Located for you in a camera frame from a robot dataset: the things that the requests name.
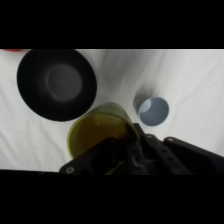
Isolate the black bowl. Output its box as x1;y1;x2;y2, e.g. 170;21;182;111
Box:
16;49;99;123

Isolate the white tablecloth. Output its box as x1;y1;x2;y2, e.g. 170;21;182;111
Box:
0;49;224;173

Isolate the red toy tomato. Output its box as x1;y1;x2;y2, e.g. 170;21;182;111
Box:
0;49;25;54

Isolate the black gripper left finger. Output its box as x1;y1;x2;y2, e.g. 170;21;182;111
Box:
59;134;148;175

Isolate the yellow plastic cup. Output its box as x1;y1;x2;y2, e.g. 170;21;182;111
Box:
67;101;141;161

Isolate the light blue plastic cup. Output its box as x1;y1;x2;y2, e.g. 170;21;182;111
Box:
132;93;171;128

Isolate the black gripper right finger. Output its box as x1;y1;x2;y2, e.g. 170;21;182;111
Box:
132;122;224;175

